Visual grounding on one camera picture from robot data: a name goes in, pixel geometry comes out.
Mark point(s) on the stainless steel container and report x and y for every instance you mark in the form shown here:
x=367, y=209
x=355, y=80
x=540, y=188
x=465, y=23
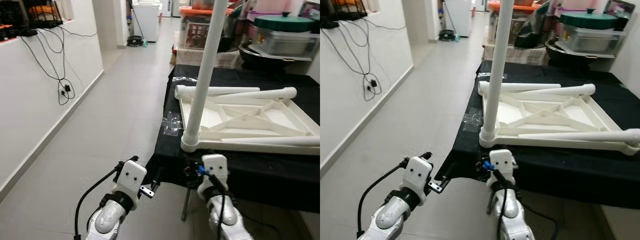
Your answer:
x=285, y=42
x=590, y=39

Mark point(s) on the black power adapter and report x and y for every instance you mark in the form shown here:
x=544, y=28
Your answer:
x=372, y=85
x=67, y=90

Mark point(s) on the orange black tool case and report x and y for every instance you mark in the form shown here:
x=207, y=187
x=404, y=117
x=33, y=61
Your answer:
x=10, y=32

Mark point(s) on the black power strip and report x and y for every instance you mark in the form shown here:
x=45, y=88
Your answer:
x=330, y=23
x=29, y=33

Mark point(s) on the grey metal table leg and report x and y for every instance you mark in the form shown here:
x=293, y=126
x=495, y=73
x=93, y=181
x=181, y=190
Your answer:
x=185, y=205
x=490, y=205

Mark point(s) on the black bag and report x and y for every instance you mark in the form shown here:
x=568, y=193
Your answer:
x=231, y=35
x=530, y=32

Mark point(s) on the floral cloth covered stand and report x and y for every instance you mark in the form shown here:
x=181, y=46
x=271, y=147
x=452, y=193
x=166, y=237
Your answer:
x=525, y=56
x=230, y=60

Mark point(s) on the dark printed carton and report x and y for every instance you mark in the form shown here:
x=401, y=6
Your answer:
x=620, y=10
x=310, y=9

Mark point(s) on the clear tape patch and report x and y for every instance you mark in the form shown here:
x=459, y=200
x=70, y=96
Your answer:
x=171, y=124
x=472, y=122

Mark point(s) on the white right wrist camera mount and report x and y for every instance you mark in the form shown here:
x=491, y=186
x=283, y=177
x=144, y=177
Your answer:
x=502, y=160
x=216, y=167

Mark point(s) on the mop with teal head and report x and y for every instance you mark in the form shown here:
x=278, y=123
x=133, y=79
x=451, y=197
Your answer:
x=457, y=39
x=145, y=44

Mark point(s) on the black wok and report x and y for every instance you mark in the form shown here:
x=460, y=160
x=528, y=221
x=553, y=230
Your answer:
x=260, y=61
x=565, y=56

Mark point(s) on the green pot lid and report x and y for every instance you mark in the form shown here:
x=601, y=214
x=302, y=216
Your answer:
x=282, y=23
x=587, y=20

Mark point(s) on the white plastic table leg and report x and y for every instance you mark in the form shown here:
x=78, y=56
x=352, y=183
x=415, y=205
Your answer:
x=204, y=75
x=215, y=91
x=570, y=90
x=496, y=75
x=280, y=141
x=590, y=136
x=520, y=87
x=270, y=93

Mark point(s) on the white ribbed plastic tabletop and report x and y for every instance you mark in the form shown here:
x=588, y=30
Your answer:
x=510, y=115
x=212, y=117

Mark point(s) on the black tablecloth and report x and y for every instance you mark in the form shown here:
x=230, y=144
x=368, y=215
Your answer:
x=550, y=172
x=240, y=172

